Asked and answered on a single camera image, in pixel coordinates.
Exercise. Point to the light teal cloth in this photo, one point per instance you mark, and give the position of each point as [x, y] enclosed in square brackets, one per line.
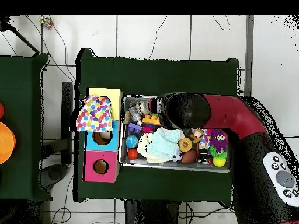
[166, 142]

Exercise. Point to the colourful patterned cloth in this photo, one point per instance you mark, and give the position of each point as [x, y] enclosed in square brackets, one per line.
[94, 114]

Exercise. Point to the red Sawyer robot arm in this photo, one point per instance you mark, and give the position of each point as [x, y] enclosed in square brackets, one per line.
[229, 112]

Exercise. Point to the shallow clear bin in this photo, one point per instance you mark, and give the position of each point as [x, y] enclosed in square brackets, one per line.
[122, 156]

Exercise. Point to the wooden box with three holes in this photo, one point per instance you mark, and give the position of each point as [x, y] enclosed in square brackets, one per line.
[100, 165]

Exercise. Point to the orange building block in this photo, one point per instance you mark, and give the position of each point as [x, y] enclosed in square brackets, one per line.
[152, 119]

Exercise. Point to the crushed silver can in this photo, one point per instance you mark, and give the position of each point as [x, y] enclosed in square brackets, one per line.
[142, 107]

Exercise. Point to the cream yellow cloth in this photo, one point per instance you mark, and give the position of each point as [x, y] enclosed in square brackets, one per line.
[142, 145]

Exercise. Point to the blue globe ball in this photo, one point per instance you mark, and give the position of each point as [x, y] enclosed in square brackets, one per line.
[132, 141]

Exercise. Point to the dark green table cloth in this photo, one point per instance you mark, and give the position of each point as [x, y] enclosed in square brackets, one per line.
[140, 74]

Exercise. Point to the small brown football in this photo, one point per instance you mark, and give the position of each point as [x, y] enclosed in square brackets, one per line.
[189, 157]

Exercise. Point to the purple spiky monster toy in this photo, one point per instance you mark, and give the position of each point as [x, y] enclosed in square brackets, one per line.
[218, 139]

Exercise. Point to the green covered side table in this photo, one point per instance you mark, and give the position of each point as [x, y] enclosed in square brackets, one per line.
[23, 93]

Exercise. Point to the orange bowl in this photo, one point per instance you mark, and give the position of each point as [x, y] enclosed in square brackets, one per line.
[5, 142]

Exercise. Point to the small colourful toy on floor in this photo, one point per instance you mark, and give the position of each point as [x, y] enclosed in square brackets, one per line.
[46, 21]

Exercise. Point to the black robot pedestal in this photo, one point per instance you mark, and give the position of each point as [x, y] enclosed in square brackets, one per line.
[149, 214]

